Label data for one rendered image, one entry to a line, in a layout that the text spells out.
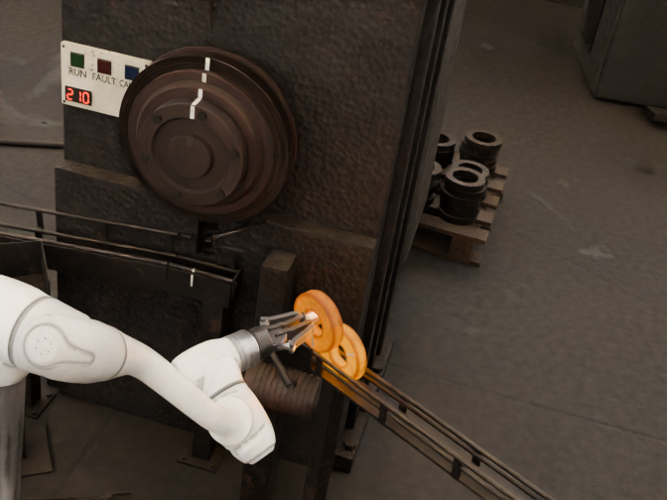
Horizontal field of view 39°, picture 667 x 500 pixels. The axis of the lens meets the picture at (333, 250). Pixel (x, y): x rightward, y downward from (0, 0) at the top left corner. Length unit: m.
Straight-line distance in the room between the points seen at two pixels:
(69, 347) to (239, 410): 0.56
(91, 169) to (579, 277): 2.42
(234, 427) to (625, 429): 1.97
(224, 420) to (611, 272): 2.88
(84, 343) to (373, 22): 1.18
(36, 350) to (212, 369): 0.60
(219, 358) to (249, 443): 0.20
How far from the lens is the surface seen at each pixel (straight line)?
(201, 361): 2.07
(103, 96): 2.70
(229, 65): 2.36
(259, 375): 2.62
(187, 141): 2.37
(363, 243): 2.59
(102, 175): 2.79
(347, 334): 2.39
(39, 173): 4.61
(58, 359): 1.55
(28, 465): 3.10
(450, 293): 4.05
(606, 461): 3.48
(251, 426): 2.02
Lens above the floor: 2.22
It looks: 32 degrees down
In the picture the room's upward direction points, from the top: 9 degrees clockwise
